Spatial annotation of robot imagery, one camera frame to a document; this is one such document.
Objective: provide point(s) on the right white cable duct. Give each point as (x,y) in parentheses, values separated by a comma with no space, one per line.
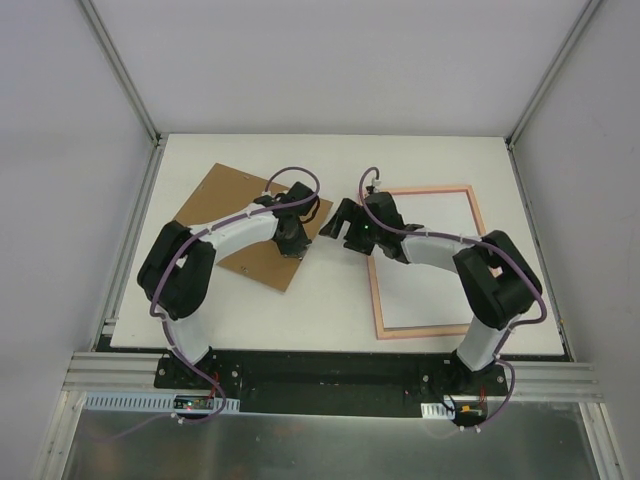
(439,411)

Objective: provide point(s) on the white cable duct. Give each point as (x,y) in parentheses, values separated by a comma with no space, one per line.
(159,403)
(439,411)

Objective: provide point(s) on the right aluminium corner post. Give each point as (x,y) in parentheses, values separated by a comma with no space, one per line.
(574,35)

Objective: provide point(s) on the left aluminium corner post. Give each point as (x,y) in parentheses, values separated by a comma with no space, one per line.
(118,68)

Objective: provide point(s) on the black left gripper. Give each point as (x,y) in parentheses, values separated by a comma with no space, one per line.
(293,242)

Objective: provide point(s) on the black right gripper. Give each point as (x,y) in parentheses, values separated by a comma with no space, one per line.
(350,228)

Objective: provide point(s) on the pink wooden picture frame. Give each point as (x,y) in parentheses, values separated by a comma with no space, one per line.
(425,260)

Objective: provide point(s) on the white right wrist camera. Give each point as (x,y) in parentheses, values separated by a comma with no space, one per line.
(374,186)

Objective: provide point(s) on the left white cable duct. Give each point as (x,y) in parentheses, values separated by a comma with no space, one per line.
(159,403)

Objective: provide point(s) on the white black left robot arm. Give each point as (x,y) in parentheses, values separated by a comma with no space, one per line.
(176,273)

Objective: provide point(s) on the aluminium corner post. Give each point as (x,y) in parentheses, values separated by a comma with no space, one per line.
(574,35)
(118,68)

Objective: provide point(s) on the aluminium front rail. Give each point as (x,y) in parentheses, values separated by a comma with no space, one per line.
(534,380)

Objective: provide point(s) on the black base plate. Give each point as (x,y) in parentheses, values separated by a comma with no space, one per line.
(390,385)

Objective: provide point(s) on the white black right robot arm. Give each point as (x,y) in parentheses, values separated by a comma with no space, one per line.
(501,288)

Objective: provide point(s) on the brown cardboard backing board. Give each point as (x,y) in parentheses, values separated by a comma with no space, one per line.
(222,205)

